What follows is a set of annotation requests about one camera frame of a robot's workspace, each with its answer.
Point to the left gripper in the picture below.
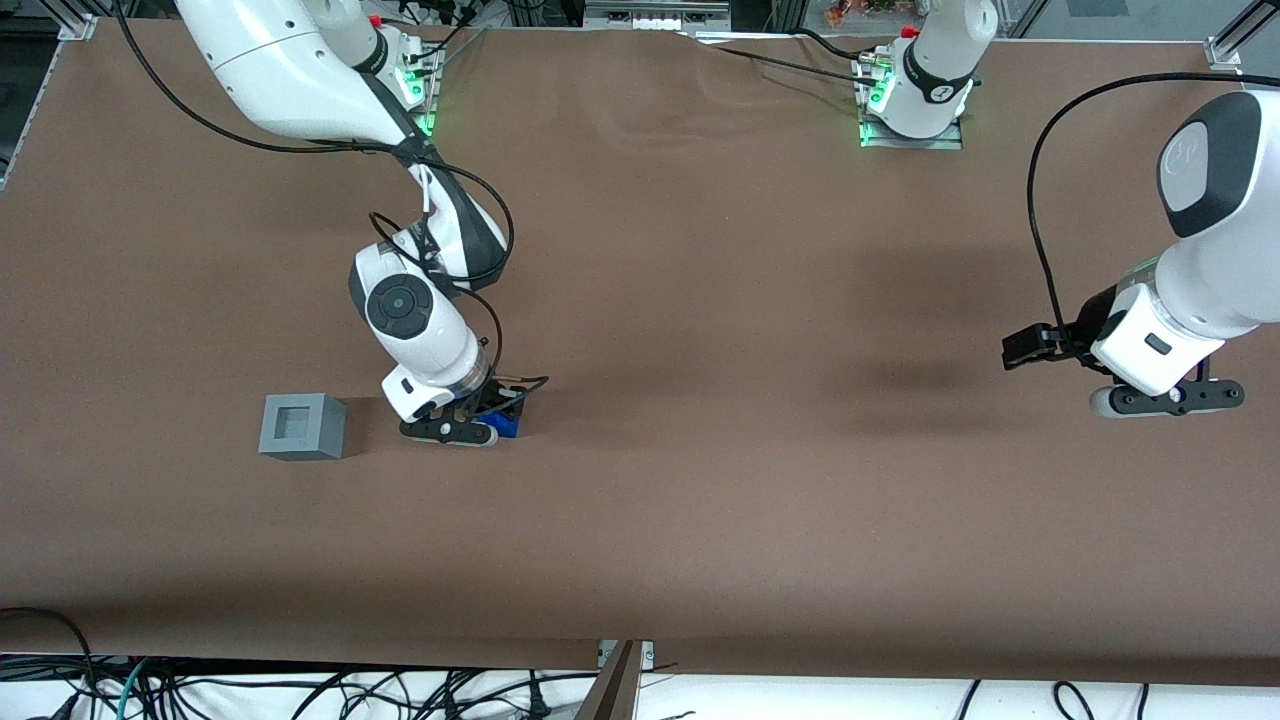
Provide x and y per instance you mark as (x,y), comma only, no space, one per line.
(1087,325)

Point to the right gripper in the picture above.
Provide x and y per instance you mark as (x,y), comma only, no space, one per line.
(493,397)

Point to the blue plastic insert part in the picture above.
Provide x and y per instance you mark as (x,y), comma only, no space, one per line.
(503,427)

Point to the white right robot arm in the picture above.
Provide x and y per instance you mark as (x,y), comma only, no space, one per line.
(280,70)

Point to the gray square base block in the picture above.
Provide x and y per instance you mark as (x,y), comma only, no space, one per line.
(300,450)

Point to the brown table cover sheet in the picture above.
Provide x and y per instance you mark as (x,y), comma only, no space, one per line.
(700,520)

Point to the grey equipment box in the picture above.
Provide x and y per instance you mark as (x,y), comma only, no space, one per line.
(660,12)

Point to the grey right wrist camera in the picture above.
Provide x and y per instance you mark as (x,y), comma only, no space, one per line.
(445,432)

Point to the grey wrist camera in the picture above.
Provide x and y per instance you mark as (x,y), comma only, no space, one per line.
(445,432)
(1160,400)

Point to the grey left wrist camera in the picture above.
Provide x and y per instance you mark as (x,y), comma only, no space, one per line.
(1160,400)

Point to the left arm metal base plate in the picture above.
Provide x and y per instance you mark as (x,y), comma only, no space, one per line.
(910,142)

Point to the aluminium frame post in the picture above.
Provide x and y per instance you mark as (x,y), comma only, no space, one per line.
(612,690)

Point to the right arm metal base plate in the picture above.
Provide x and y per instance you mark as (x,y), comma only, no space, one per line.
(428,100)

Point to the aluminium frame corner bracket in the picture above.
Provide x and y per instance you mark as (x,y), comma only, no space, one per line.
(1225,52)
(78,25)

